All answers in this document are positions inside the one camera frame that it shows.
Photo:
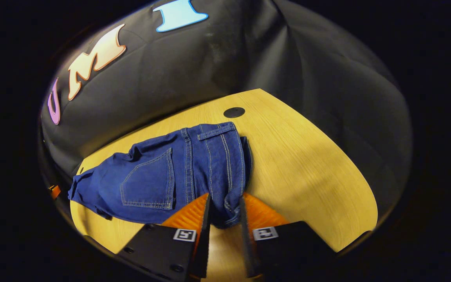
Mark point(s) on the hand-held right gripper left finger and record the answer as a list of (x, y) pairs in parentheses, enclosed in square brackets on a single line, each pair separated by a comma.
[(206, 235)]

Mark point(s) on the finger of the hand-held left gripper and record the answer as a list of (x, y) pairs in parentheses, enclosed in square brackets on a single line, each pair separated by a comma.
[(54, 191)]

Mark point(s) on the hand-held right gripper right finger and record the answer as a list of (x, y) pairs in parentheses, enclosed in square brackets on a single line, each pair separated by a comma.
[(246, 243)]

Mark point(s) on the blue denim jeans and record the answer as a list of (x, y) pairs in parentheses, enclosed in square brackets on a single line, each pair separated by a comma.
[(151, 180)]

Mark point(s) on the black backdrop cloth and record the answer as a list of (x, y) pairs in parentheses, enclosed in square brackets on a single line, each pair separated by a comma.
[(210, 70)]

